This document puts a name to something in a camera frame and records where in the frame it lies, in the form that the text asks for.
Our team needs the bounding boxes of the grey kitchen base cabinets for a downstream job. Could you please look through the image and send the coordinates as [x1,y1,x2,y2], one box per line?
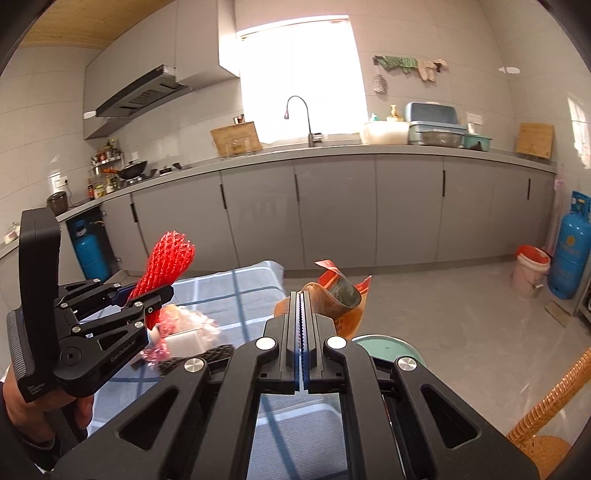
[0,147,558,296]

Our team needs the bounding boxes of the group of condiment bottles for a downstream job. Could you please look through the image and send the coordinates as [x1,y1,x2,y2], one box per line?
[87,173,122,200]

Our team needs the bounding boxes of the red foam fruit net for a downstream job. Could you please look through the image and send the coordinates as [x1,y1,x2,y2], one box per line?
[127,229,195,330]

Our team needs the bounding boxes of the flat cardboard piece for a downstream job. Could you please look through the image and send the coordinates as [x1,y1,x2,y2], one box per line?
[545,301,574,329]

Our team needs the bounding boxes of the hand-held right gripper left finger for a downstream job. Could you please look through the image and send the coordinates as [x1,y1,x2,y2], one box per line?
[48,291,302,480]

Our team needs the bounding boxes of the grey wall cabinet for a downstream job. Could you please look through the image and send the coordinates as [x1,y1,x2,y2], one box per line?
[83,0,241,90]

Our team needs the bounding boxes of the white bucket red rim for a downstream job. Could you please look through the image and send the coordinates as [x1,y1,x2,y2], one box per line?
[510,246,552,298]

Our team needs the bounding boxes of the blue dish drainer box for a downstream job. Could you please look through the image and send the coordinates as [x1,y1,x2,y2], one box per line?
[405,102,468,144]

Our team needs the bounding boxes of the orange snack packet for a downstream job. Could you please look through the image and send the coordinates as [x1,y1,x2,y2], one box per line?
[273,259,373,340]

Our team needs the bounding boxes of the wicker chair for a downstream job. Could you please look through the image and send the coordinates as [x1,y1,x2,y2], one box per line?
[505,346,591,480]

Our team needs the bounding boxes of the spice rack with jars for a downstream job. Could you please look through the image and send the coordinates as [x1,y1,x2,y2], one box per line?
[90,138,123,168]

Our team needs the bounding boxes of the blue checked tablecloth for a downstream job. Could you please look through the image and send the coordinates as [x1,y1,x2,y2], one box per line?
[85,260,352,480]

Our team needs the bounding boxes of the green hanging cloth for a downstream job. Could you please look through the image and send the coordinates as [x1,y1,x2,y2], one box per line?
[374,55,419,75]

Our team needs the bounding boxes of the black wok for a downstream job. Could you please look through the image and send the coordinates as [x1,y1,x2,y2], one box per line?
[102,160,148,180]

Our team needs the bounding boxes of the person's left forearm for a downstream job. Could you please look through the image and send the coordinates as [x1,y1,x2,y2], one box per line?
[0,401,58,476]

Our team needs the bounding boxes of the beige hanging cloth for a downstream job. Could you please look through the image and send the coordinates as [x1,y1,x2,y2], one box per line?
[416,58,448,83]

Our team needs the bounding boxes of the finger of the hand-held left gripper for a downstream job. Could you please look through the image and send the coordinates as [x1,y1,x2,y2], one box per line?
[54,278,137,322]
[69,285,175,370]

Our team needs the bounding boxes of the person's left hand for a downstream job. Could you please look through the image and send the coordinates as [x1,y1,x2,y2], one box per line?
[2,369,96,446]

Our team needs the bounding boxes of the blue gas cylinder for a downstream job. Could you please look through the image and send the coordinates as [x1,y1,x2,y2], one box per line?
[73,220,112,280]
[549,191,591,300]

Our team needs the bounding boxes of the white foam block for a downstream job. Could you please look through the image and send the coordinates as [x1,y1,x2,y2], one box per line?
[164,330,207,360]

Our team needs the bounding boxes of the bright window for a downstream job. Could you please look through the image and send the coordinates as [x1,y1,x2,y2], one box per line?
[236,17,370,144]

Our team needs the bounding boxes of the curved kitchen faucet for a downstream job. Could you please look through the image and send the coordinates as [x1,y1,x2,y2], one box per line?
[285,95,324,148]

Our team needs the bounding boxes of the clear plastic bag red print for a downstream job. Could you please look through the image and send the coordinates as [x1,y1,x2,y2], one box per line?
[141,302,222,367]

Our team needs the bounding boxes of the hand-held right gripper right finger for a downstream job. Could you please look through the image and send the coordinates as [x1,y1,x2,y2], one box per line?
[301,288,541,480]

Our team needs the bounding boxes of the black range hood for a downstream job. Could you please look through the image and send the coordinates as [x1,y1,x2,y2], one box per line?
[83,65,197,139]

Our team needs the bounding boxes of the wooden cutting board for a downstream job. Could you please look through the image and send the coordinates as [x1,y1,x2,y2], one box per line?
[515,122,555,160]
[211,121,263,158]

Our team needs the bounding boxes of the gas stove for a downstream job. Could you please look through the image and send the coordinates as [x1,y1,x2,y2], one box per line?
[124,162,185,184]

